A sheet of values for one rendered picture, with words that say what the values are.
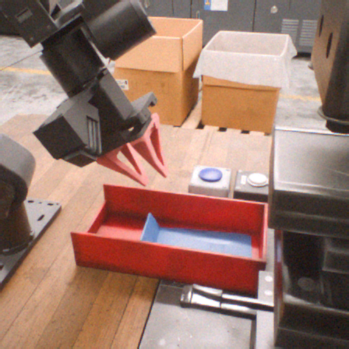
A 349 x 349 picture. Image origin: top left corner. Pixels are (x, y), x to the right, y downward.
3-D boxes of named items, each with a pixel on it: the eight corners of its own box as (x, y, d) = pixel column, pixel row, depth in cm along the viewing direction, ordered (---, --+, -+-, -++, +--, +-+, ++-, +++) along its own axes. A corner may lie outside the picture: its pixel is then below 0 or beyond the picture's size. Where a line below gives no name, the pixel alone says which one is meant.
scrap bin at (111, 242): (107, 213, 64) (103, 181, 61) (262, 234, 60) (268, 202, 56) (75, 266, 54) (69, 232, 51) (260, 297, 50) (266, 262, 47)
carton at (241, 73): (212, 92, 320) (216, 27, 293) (288, 100, 306) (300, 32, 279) (191, 128, 264) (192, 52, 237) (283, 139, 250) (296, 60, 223)
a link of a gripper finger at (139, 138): (175, 185, 48) (132, 121, 44) (129, 202, 51) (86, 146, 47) (185, 155, 53) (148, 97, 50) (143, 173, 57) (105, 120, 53)
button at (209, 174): (200, 174, 71) (201, 164, 70) (223, 177, 70) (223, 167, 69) (197, 186, 67) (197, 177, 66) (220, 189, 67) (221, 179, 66)
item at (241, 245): (149, 227, 60) (148, 212, 59) (250, 237, 58) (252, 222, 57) (139, 260, 54) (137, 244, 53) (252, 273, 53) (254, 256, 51)
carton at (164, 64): (138, 89, 325) (133, 15, 294) (202, 96, 312) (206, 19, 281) (107, 118, 277) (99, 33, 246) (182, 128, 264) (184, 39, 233)
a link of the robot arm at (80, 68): (121, 64, 48) (86, 12, 46) (118, 73, 43) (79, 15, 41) (75, 93, 50) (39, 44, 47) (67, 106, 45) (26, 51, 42)
